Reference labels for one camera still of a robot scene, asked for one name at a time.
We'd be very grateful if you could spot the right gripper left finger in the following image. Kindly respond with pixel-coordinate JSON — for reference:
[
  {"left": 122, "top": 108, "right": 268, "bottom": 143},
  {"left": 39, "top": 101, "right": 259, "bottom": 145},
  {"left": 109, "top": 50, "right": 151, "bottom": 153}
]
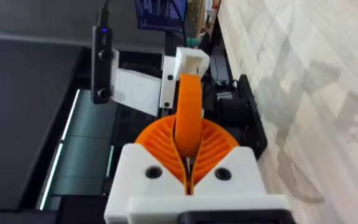
[{"left": 104, "top": 114, "right": 189, "bottom": 224}]

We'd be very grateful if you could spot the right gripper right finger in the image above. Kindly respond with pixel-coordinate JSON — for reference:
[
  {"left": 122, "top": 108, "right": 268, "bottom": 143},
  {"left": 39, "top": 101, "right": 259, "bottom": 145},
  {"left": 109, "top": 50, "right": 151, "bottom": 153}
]
[{"left": 190, "top": 119, "right": 267, "bottom": 196}]

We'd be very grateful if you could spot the black upright wrist plate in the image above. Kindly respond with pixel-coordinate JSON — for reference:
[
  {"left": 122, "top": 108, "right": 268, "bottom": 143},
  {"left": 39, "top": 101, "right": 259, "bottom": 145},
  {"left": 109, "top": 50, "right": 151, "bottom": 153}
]
[{"left": 237, "top": 73, "right": 269, "bottom": 161}]

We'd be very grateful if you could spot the computer monitor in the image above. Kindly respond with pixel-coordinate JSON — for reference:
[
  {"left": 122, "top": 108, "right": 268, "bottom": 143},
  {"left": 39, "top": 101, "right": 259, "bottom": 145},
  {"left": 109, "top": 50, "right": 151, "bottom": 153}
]
[{"left": 134, "top": 0, "right": 188, "bottom": 32}]

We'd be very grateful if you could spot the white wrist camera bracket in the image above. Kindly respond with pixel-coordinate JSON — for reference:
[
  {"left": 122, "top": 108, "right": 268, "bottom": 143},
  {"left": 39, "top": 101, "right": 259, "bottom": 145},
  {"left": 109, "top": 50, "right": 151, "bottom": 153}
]
[{"left": 110, "top": 49, "right": 163, "bottom": 118}]

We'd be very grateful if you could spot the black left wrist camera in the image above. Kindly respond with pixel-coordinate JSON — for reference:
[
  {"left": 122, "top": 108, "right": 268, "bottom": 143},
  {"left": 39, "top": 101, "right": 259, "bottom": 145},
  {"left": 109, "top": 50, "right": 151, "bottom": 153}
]
[{"left": 91, "top": 26, "right": 115, "bottom": 106}]

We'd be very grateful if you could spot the black camera cable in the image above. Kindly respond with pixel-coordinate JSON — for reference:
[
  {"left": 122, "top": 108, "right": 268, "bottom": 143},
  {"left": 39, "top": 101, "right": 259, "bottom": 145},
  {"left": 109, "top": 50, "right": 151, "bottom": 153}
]
[{"left": 96, "top": 0, "right": 112, "bottom": 28}]

